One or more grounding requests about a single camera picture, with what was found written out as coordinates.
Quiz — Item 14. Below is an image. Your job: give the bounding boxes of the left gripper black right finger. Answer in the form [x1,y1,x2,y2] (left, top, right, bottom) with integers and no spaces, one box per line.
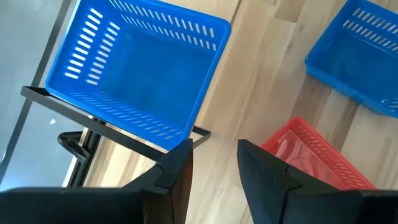
[238,139,363,224]

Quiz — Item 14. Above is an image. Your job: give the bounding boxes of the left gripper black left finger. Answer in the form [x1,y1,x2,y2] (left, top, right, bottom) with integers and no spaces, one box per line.
[123,139,194,224]

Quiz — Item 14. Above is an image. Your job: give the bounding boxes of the red plastic basket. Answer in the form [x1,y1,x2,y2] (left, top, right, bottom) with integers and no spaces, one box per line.
[260,116,377,191]

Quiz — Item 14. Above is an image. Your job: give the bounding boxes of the blue plastic basket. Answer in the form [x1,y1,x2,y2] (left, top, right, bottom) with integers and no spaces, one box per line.
[45,0,233,152]
[304,0,398,119]

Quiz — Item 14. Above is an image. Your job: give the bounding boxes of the black left frame rails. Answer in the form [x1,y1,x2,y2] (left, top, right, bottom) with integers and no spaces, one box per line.
[63,129,105,189]

